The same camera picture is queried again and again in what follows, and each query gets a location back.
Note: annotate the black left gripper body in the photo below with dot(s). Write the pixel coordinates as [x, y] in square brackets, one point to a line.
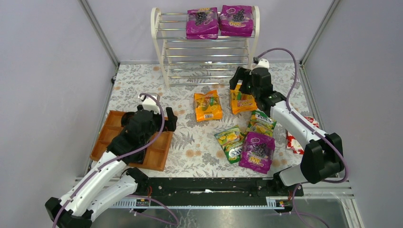
[164, 118]

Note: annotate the red floral fabric pouch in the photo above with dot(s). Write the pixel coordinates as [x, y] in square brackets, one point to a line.
[293, 144]

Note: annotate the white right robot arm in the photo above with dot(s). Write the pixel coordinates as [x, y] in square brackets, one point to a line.
[195, 145]

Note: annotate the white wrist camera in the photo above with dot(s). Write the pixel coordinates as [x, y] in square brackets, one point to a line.
[260, 63]
[149, 104]

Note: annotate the purple candy bag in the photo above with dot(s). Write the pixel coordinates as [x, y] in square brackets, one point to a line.
[236, 21]
[257, 152]
[202, 23]

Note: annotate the wooden compartment tray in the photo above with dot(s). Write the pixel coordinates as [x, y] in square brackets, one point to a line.
[154, 158]

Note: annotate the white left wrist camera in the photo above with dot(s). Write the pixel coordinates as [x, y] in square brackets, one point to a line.
[149, 104]

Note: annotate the green candy bag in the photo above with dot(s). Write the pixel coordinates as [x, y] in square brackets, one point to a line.
[261, 123]
[231, 141]

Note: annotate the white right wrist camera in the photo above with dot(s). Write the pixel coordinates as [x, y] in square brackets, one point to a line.
[260, 63]

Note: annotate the orange candy bag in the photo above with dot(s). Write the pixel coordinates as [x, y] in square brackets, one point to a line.
[240, 102]
[207, 106]

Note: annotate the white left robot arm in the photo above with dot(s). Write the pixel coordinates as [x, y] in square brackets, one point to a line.
[88, 199]

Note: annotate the cream metal shelf rack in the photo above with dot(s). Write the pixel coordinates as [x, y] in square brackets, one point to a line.
[193, 62]

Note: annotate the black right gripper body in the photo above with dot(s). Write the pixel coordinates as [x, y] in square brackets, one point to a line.
[244, 76]

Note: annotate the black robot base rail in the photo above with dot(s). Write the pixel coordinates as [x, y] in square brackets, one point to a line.
[231, 192]

